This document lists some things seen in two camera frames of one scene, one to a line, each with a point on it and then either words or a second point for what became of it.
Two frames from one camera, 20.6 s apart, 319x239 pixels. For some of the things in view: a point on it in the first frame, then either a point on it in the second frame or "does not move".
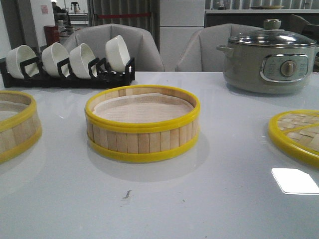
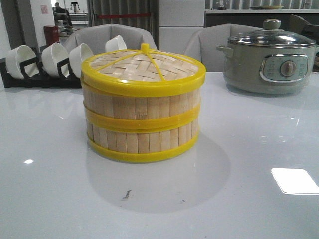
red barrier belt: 123,15 does not move
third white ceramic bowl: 79,57 does not move
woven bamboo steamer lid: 296,133 → 141,70
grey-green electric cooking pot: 270,60 does not move
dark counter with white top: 255,18 does not move
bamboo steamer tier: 18,139 → 141,114
